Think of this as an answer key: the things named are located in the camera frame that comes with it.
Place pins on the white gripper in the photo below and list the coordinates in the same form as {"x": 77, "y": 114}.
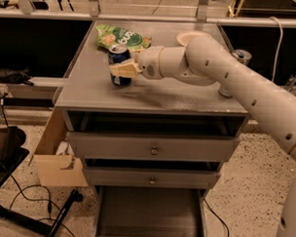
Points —
{"x": 149, "y": 62}

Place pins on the blue pepsi can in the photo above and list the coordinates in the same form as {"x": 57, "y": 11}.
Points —
{"x": 118, "y": 53}

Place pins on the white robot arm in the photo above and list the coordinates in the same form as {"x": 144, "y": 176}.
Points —
{"x": 203, "y": 61}

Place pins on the grey top drawer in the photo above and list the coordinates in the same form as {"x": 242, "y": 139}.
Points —
{"x": 144, "y": 147}

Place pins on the grey drawer cabinet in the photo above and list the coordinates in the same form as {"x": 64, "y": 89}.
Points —
{"x": 90, "y": 103}

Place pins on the silver slim drink can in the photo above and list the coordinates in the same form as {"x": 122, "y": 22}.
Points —
{"x": 241, "y": 56}

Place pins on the grey middle drawer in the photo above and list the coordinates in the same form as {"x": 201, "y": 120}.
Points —
{"x": 150, "y": 178}

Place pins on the grey open bottom drawer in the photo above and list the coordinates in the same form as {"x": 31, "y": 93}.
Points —
{"x": 149, "y": 212}

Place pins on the green chip bag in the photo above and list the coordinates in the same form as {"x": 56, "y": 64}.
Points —
{"x": 108, "y": 35}

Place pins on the white bowl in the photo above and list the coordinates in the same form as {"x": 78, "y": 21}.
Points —
{"x": 185, "y": 37}

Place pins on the black cloth on shelf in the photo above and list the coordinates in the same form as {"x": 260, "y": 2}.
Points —
{"x": 15, "y": 77}

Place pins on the cardboard box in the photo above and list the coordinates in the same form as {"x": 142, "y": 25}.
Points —
{"x": 54, "y": 159}

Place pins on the black chair base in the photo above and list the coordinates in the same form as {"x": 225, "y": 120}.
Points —
{"x": 11, "y": 155}

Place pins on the metal frame rail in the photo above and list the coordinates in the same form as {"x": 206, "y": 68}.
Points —
{"x": 235, "y": 12}

